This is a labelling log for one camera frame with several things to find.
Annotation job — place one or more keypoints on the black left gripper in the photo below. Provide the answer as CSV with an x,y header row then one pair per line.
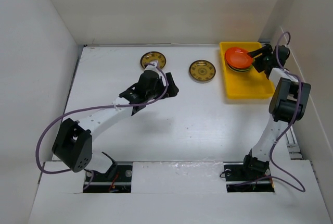
x,y
171,90

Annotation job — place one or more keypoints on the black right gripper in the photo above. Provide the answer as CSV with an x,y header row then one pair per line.
x,y
266,50

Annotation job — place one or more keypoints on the orange plate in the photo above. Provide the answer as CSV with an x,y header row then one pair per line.
x,y
238,58
236,67

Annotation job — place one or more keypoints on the green plate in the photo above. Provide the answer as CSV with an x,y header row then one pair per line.
x,y
241,68

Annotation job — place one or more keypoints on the black plate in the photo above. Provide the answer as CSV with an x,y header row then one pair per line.
x,y
239,70

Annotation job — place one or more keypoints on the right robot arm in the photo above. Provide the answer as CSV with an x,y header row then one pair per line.
x,y
287,106

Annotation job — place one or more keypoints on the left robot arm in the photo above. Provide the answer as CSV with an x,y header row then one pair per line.
x,y
74,142

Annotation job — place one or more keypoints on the yellow plastic bin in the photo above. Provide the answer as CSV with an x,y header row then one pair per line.
x,y
244,85

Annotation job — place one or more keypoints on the yellow patterned plate right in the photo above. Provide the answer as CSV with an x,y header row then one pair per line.
x,y
202,71

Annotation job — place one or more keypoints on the yellow patterned plate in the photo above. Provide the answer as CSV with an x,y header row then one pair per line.
x,y
202,71
153,56

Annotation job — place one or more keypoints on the yellow patterned plate left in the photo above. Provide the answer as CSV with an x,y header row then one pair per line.
x,y
153,56

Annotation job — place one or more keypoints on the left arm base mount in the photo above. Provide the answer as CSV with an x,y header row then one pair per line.
x,y
118,178

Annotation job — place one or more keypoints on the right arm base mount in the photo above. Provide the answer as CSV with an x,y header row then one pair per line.
x,y
249,175

